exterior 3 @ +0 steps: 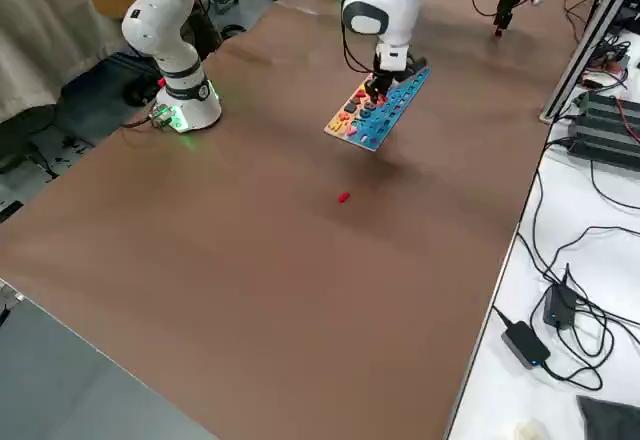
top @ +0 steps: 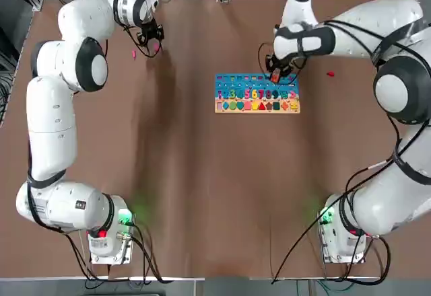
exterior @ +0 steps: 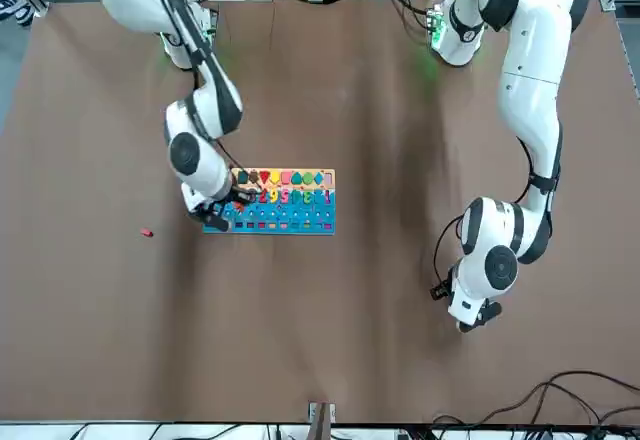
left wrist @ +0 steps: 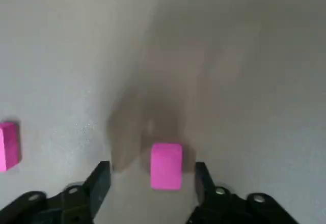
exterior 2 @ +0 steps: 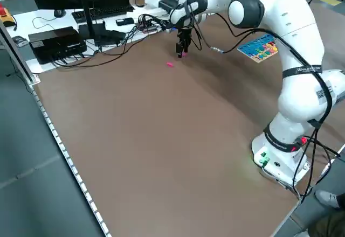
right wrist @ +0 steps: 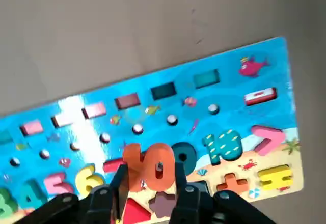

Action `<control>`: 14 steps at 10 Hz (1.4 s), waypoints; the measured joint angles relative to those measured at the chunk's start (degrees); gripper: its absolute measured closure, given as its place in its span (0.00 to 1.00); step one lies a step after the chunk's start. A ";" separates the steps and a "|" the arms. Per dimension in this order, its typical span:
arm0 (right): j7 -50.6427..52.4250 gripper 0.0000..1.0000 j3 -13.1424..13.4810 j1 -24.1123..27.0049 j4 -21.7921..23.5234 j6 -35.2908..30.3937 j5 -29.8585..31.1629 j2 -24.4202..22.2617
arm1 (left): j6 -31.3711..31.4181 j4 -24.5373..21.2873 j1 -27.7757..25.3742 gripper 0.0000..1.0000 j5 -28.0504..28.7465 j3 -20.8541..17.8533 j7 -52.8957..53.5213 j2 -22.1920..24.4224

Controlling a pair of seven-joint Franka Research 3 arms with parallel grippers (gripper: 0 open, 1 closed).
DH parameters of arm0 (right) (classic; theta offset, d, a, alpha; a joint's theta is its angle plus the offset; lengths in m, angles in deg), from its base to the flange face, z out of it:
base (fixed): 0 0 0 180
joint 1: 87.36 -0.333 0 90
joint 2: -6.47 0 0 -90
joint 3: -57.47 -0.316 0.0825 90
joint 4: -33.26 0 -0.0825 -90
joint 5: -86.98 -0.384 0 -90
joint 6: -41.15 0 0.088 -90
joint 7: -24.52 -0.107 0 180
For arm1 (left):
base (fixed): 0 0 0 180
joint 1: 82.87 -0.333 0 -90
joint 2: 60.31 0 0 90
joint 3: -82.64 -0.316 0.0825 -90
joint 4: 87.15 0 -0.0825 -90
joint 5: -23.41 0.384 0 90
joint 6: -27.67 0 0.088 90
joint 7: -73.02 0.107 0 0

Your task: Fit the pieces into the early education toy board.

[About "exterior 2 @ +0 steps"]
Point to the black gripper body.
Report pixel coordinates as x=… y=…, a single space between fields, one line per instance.
x=184 y=35

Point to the blue wooden toy board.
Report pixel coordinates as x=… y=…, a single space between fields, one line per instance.
x=256 y=51

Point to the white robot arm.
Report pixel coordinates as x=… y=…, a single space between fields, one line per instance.
x=296 y=45

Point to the black desk device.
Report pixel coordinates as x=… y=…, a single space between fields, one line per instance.
x=165 y=4

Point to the usb hub with plugs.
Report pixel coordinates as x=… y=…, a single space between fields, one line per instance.
x=148 y=27

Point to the brown cup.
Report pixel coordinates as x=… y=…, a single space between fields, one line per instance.
x=139 y=1

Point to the black handset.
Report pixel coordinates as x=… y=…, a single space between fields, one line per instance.
x=124 y=21

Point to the black keyboard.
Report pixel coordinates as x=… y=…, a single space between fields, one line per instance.
x=107 y=10

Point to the black monitor stand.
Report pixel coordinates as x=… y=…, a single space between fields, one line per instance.
x=86 y=19

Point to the black computer box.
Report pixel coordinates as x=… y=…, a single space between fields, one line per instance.
x=54 y=45

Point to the black mouse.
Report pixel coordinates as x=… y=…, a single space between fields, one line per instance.
x=59 y=13

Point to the white side desk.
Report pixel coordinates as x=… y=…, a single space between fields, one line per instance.
x=27 y=29

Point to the small black device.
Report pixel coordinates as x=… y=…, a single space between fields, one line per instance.
x=21 y=41

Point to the red emergency stop button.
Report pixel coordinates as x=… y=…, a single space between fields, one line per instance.
x=4 y=12

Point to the person's grey shoe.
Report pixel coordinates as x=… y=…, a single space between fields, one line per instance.
x=327 y=198

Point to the aluminium frame post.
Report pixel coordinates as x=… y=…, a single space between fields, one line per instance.
x=32 y=78

